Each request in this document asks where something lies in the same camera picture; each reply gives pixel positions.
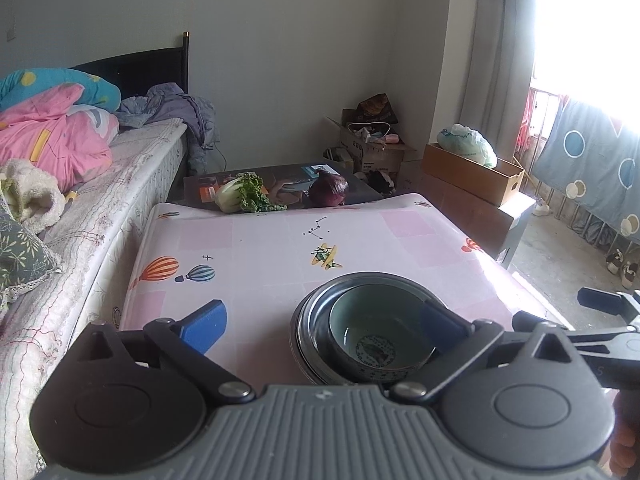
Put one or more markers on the blue dotted quilt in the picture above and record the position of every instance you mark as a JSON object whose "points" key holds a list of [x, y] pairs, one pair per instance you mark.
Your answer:
{"points": [[75, 85]]}

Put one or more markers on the teal ceramic bowl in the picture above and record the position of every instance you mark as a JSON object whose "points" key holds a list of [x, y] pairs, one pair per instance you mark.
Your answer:
{"points": [[350, 320]]}

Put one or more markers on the metal drying rack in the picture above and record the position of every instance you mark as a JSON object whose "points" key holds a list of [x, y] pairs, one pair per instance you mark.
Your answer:
{"points": [[590, 225]]}

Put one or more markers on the grey curtain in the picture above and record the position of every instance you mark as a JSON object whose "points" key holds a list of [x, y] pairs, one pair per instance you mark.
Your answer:
{"points": [[485, 60]]}

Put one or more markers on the cardboard box of clutter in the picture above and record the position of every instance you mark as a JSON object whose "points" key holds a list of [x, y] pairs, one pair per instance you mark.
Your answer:
{"points": [[372, 155]]}

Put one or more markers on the white mattress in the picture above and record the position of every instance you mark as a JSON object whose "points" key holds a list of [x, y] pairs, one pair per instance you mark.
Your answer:
{"points": [[100, 220]]}

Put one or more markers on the green leafy lettuce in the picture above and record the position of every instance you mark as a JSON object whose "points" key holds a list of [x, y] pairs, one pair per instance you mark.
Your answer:
{"points": [[247, 192]]}

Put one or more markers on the large steel basin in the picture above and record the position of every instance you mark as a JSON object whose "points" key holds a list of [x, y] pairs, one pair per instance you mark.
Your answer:
{"points": [[295, 340]]}

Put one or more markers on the blue printed hanging cloth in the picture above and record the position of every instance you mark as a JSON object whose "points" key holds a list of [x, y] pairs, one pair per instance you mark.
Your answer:
{"points": [[590, 170]]}

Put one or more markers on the red hanging cloth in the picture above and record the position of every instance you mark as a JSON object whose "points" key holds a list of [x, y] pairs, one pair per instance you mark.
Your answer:
{"points": [[528, 115]]}

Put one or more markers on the black headboard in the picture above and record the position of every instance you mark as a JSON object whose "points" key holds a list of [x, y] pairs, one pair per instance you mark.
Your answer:
{"points": [[140, 67]]}

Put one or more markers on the green floral pillow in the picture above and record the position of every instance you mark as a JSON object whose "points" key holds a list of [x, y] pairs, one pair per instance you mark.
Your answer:
{"points": [[20, 255]]}

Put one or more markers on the white fleece blanket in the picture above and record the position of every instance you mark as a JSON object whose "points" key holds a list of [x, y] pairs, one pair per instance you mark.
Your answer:
{"points": [[30, 190]]}

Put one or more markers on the black white shoe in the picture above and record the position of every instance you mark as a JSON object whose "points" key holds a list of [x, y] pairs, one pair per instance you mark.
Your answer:
{"points": [[615, 262], [630, 275]]}

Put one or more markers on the pink quilt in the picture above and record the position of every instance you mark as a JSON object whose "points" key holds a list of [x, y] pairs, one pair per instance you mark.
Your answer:
{"points": [[55, 145]]}

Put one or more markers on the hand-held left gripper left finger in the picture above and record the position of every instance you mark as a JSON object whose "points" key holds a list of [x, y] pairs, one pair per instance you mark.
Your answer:
{"points": [[207, 325]]}

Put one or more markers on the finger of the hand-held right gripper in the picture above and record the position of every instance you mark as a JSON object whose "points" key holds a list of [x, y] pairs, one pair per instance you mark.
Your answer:
{"points": [[527, 321], [600, 298]]}

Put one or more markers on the dark printed cardboard box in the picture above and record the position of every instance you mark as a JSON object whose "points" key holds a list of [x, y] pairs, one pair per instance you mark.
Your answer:
{"points": [[295, 185]]}

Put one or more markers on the red onion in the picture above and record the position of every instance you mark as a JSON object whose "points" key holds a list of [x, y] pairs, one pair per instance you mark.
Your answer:
{"points": [[327, 190]]}

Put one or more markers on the person's right hand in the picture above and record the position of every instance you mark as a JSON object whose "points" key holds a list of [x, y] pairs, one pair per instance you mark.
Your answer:
{"points": [[629, 440]]}

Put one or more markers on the green plastic bag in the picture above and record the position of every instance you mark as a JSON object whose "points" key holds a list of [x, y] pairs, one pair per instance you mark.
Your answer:
{"points": [[467, 146]]}

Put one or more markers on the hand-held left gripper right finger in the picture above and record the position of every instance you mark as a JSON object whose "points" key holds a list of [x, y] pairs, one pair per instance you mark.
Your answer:
{"points": [[445, 327]]}

